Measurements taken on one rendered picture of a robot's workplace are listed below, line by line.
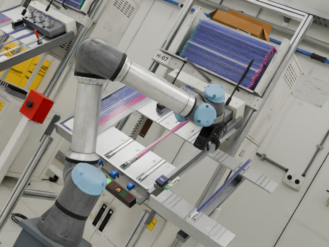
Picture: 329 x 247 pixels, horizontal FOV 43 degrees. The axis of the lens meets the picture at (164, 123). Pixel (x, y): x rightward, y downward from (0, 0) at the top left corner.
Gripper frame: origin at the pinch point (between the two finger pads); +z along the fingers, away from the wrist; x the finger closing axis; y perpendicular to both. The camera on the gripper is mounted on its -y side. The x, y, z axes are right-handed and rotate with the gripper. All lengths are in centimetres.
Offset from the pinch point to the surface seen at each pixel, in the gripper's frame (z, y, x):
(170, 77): 25, 45, 58
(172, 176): 18.4, -10.4, 12.7
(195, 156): 20.6, 6.4, 11.7
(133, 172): 18.2, -19.4, 28.1
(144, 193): 18.8, -24.8, 17.3
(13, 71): 173, 66, 313
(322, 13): 71, 216, 34
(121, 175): 18.4, -23.8, 31.9
